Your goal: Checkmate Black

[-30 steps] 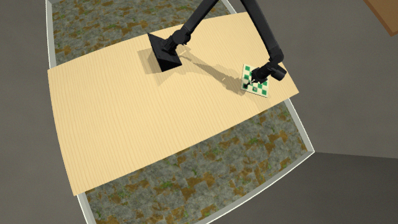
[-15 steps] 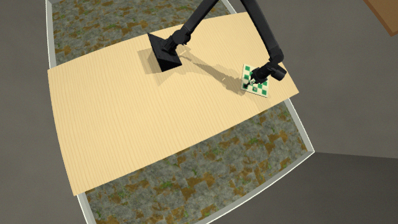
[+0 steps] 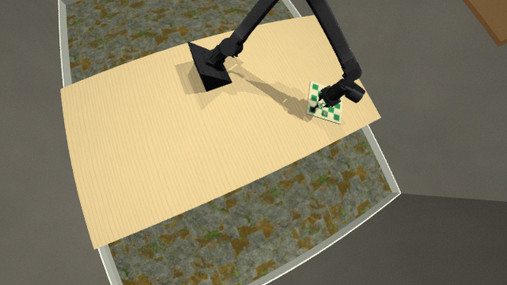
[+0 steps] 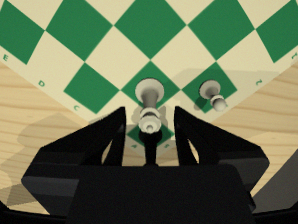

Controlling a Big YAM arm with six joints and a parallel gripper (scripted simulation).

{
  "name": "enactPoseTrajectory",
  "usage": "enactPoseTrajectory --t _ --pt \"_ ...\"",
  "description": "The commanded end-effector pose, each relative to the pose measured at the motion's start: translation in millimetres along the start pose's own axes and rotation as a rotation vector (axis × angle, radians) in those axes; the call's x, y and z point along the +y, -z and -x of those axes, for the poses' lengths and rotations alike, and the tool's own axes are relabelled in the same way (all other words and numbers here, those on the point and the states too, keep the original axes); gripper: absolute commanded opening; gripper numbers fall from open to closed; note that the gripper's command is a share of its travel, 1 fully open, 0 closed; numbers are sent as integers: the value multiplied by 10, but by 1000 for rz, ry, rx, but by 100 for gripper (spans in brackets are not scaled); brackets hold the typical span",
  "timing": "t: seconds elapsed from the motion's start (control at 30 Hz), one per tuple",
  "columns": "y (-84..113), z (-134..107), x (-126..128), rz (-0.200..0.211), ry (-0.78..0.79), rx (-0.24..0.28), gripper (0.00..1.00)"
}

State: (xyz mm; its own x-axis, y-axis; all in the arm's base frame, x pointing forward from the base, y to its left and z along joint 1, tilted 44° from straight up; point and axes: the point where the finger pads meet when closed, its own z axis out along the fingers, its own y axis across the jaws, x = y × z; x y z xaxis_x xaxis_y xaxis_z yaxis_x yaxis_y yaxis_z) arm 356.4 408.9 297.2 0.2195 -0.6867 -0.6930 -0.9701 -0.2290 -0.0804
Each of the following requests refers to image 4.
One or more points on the white pawn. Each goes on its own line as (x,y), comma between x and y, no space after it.
(210,89)

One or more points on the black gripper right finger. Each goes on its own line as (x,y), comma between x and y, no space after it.
(216,146)

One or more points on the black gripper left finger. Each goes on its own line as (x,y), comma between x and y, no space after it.
(86,145)

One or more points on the green and cream chessboard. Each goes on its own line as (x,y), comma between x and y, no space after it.
(89,55)

